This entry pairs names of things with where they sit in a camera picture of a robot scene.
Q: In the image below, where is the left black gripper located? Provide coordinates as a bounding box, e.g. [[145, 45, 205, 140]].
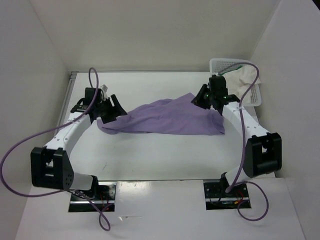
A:
[[95, 94, 127, 124]]

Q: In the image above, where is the purple t shirt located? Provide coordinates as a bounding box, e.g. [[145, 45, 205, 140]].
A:
[[97, 92, 225, 136]]

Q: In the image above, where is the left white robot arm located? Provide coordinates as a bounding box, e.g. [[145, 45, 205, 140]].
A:
[[30, 85, 127, 200]]

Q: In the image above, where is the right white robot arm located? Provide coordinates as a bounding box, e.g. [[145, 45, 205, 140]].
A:
[[191, 75, 282, 197]]

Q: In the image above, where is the white perforated plastic basket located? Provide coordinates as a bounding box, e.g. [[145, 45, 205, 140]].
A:
[[209, 58, 262, 107]]

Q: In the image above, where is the cream t shirt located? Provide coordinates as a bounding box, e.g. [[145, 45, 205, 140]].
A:
[[218, 64, 261, 106]]

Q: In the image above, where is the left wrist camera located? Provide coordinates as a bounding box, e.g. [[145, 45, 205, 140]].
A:
[[99, 84, 108, 100]]

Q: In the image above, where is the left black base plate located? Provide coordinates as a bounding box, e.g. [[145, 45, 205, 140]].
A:
[[68, 182, 117, 213]]

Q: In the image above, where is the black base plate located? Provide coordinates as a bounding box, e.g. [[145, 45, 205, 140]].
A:
[[203, 179, 251, 211], [68, 182, 117, 213]]

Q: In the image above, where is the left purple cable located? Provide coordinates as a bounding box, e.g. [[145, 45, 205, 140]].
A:
[[1, 67, 112, 231]]

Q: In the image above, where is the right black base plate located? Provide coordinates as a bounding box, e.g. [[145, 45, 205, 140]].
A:
[[203, 179, 251, 211]]

